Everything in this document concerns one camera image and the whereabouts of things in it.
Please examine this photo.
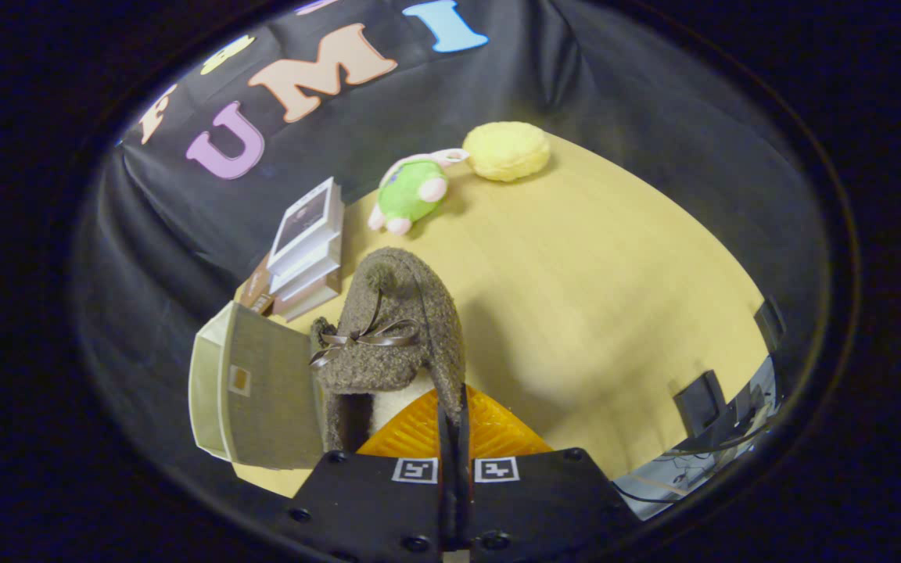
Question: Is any brown fuzzy shoe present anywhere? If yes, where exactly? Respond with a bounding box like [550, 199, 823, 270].
[310, 247, 467, 454]

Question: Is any yellow round cushion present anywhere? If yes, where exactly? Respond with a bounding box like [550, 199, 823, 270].
[462, 121, 551, 182]

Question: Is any green plush toy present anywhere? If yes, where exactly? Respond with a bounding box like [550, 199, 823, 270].
[367, 149, 469, 235]

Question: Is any grey storage box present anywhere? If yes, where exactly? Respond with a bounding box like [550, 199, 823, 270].
[188, 301, 328, 470]

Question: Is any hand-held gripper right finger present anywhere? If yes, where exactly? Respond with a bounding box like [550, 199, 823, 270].
[456, 383, 641, 562]

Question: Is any white book with dark cover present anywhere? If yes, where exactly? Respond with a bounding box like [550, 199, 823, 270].
[267, 178, 344, 274]

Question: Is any brown book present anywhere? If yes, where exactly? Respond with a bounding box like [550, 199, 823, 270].
[235, 254, 277, 317]

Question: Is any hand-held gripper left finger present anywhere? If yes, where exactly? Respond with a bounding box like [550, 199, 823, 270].
[267, 387, 456, 563]

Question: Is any black rectangular object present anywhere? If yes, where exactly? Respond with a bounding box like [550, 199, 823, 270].
[673, 370, 733, 439]
[756, 297, 786, 353]

